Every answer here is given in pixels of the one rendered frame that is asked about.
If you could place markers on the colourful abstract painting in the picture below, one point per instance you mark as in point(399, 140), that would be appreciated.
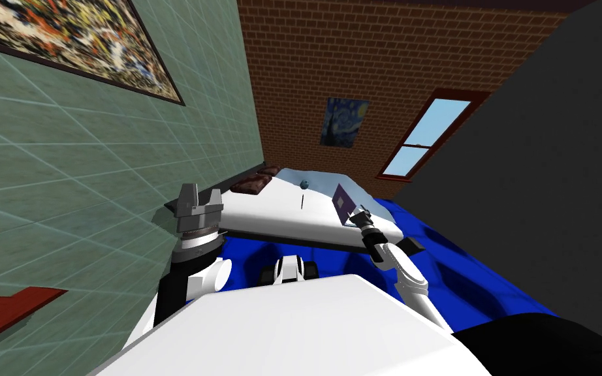
point(71, 36)

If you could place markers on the purple laptop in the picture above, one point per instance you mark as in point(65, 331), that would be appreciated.
point(342, 201)

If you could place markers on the blue night sky painting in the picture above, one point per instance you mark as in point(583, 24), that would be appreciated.
point(344, 122)

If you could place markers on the teal ball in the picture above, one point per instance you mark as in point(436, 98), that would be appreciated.
point(304, 184)

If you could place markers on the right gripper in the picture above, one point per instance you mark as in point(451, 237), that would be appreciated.
point(363, 217)

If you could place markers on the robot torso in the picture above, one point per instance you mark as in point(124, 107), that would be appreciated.
point(306, 329)

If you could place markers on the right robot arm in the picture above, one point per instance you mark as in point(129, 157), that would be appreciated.
point(410, 277)

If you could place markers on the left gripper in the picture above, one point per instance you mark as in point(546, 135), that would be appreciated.
point(199, 219)

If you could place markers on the brown pillow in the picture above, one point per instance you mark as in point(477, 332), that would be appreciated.
point(270, 171)
point(250, 184)

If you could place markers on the red framed window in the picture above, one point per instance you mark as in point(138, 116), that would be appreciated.
point(426, 133)

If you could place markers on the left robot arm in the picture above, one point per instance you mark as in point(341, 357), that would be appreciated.
point(196, 251)

